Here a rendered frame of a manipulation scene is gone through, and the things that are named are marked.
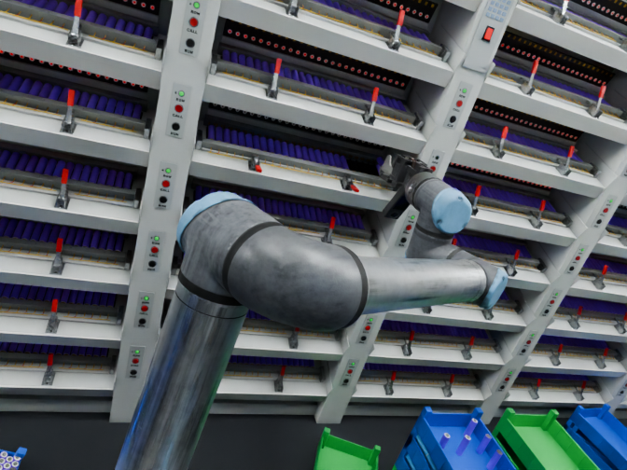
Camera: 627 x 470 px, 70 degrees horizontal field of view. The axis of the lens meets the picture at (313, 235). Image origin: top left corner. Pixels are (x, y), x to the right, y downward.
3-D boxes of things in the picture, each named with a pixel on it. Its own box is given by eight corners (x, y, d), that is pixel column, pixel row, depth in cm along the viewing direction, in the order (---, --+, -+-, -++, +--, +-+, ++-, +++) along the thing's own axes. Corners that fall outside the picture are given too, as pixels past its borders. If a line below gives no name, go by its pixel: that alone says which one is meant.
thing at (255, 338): (338, 361, 155) (355, 339, 146) (154, 351, 134) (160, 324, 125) (328, 311, 169) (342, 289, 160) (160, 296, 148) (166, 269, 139)
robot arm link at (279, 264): (309, 269, 46) (521, 269, 97) (242, 219, 54) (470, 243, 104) (271, 363, 49) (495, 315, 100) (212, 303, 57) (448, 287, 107)
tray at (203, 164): (396, 214, 134) (411, 190, 128) (187, 174, 113) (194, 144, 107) (379, 172, 148) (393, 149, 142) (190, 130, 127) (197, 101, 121)
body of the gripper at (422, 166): (418, 158, 122) (440, 172, 111) (407, 187, 125) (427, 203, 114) (394, 152, 119) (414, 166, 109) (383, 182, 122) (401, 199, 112)
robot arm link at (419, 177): (438, 214, 111) (404, 208, 108) (428, 207, 115) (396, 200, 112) (452, 181, 108) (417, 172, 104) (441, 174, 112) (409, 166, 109)
